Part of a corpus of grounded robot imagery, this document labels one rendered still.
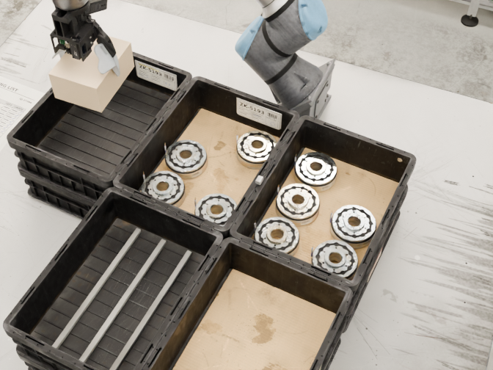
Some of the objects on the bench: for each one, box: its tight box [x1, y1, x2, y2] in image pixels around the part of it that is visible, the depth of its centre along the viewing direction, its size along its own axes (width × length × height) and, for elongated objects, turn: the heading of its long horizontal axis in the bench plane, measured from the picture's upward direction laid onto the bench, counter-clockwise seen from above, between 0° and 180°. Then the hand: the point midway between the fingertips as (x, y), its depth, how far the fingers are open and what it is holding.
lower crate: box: [18, 167, 95, 220], centre depth 199 cm, size 40×30×12 cm
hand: (92, 65), depth 170 cm, fingers closed on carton, 14 cm apart
